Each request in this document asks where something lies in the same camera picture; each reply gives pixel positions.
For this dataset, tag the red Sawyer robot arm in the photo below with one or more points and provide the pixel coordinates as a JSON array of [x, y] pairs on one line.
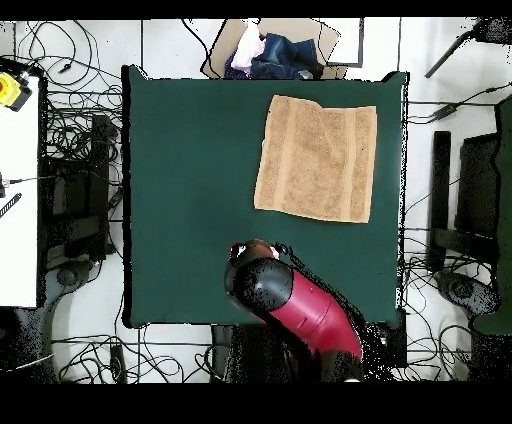
[[312, 312]]

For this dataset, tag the black chair frame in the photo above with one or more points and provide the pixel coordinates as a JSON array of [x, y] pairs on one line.
[[440, 180], [100, 160]]

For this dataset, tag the black rectangular box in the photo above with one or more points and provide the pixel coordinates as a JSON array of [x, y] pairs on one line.
[[396, 344]]

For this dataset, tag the pale pink garment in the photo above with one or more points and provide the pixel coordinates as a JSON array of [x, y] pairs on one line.
[[246, 52]]

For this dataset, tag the dark green draped cloth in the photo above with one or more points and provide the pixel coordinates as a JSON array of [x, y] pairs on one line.
[[504, 200]]

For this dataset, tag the black tripod stand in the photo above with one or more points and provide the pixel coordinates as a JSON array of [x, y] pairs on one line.
[[496, 30]]

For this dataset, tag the dark green table cloth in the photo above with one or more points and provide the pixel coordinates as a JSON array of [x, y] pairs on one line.
[[180, 200]]

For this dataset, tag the black power strip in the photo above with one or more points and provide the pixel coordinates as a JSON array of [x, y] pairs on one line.
[[118, 360]]

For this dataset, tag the brown cardboard box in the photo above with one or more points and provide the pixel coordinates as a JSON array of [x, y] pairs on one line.
[[320, 44]]

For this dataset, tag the tan terry towel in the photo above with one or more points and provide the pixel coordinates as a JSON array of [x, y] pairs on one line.
[[316, 160]]

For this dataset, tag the yellow emergency stop button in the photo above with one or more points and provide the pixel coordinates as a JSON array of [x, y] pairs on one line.
[[10, 90]]

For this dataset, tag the blue denim jeans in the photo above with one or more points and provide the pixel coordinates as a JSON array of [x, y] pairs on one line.
[[288, 56]]

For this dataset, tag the white side table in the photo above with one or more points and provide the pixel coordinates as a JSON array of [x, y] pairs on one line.
[[18, 240]]

